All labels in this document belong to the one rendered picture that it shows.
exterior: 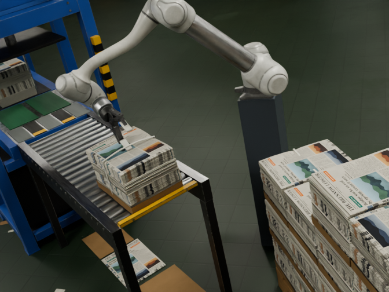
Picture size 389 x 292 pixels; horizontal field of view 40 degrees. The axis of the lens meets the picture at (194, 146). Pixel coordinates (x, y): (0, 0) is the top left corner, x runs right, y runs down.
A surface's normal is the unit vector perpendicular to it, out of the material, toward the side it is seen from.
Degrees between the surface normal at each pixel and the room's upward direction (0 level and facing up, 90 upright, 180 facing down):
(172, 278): 0
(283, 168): 0
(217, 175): 0
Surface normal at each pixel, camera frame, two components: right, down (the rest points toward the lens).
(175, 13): 0.18, 0.37
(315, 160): -0.22, -0.85
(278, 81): 0.34, 0.47
